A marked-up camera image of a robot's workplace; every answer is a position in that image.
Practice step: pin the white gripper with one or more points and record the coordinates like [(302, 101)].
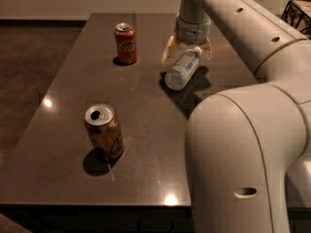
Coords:
[(191, 33)]

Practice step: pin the clear plastic water bottle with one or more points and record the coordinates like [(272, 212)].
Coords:
[(177, 77)]

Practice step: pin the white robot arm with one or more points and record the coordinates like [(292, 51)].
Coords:
[(240, 142)]

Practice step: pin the red cola can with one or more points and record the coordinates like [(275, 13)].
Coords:
[(125, 36)]

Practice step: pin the gold soda can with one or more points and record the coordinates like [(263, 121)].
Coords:
[(104, 131)]

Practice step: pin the black wire basket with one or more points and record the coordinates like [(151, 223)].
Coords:
[(297, 14)]

